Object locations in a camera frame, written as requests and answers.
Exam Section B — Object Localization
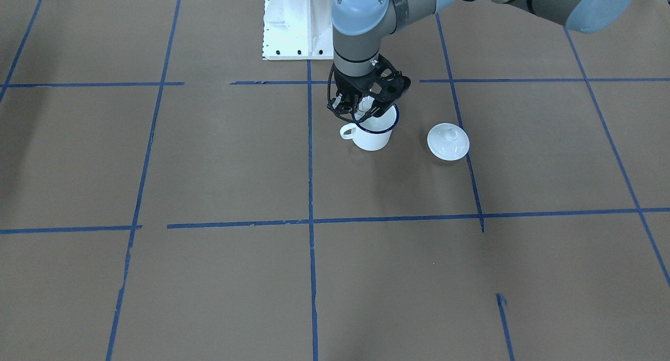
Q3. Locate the white enamel mug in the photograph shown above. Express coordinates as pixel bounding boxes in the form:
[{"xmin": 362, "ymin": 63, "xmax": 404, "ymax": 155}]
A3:
[{"xmin": 340, "ymin": 104, "xmax": 400, "ymax": 151}]

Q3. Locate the white ceramic lid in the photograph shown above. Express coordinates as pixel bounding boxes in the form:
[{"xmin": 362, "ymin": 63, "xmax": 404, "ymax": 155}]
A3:
[{"xmin": 427, "ymin": 123, "xmax": 471, "ymax": 161}]

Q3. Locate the far black cable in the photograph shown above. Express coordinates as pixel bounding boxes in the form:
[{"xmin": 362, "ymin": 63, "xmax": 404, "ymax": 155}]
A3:
[{"xmin": 326, "ymin": 63, "xmax": 377, "ymax": 134}]

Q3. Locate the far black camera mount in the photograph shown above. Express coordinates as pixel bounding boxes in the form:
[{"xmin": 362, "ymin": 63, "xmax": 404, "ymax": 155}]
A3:
[{"xmin": 369, "ymin": 55, "xmax": 411, "ymax": 107}]

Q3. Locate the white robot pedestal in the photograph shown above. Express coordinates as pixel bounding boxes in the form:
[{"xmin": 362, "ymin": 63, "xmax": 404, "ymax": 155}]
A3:
[{"xmin": 262, "ymin": 0, "xmax": 333, "ymax": 61}]

